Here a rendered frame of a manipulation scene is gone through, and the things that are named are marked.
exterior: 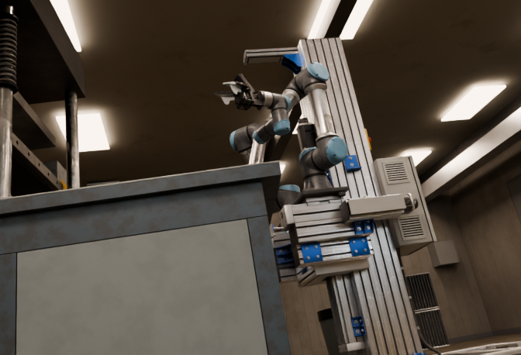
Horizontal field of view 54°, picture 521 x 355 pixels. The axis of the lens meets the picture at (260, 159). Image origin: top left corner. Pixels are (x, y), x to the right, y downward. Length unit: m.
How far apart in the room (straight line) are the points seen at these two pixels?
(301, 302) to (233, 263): 10.92
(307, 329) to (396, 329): 9.53
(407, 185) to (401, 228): 0.24
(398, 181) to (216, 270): 1.68
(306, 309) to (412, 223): 9.54
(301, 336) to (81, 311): 10.91
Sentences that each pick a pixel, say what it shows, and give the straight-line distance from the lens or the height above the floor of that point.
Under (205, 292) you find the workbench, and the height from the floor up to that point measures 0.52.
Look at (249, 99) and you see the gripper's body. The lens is 2.20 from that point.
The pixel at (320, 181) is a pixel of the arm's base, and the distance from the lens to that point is 2.43.
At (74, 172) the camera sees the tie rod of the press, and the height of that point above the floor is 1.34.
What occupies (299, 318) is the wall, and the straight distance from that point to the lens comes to 12.05.
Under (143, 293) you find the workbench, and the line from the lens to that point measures 1.20.
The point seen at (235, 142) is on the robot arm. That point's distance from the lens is 2.96.
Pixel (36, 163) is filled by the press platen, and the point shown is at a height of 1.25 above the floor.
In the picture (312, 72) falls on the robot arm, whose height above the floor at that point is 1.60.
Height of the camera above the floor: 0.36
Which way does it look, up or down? 21 degrees up
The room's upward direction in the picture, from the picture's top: 10 degrees counter-clockwise
